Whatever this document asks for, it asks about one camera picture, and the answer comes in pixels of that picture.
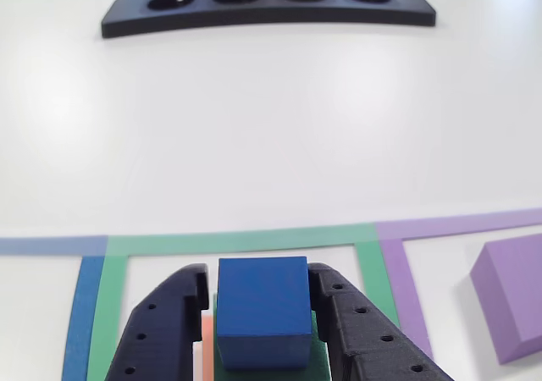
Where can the green square frame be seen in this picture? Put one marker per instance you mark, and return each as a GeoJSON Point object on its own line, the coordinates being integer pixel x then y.
{"type": "Point", "coordinates": [108, 313]}

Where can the orange cube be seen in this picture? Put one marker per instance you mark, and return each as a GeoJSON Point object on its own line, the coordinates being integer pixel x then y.
{"type": "Point", "coordinates": [207, 347]}

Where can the blue square frame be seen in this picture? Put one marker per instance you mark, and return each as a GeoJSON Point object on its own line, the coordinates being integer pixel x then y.
{"type": "Point", "coordinates": [80, 321]}

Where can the black power strip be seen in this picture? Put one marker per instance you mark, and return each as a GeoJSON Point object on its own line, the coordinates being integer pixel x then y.
{"type": "Point", "coordinates": [262, 12]}

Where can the purple square frame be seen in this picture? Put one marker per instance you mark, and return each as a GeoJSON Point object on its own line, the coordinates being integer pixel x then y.
{"type": "Point", "coordinates": [406, 296]}

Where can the small blue cube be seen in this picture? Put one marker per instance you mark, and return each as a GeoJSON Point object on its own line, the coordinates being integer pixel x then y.
{"type": "Point", "coordinates": [262, 296]}

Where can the green cube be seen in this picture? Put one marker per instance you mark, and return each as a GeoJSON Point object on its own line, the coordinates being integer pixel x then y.
{"type": "Point", "coordinates": [322, 355]}

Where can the large purple cube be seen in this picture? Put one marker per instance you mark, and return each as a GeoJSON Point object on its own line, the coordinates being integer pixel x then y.
{"type": "Point", "coordinates": [516, 292]}

